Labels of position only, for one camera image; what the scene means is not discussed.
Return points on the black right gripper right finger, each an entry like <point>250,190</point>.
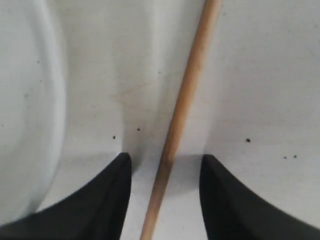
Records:
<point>231,211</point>

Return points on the pale green ceramic bowl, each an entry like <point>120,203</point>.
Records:
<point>33,75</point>

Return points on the wooden chopstick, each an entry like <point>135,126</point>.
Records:
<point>193,71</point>

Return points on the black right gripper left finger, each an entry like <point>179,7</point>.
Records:
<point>96,211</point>

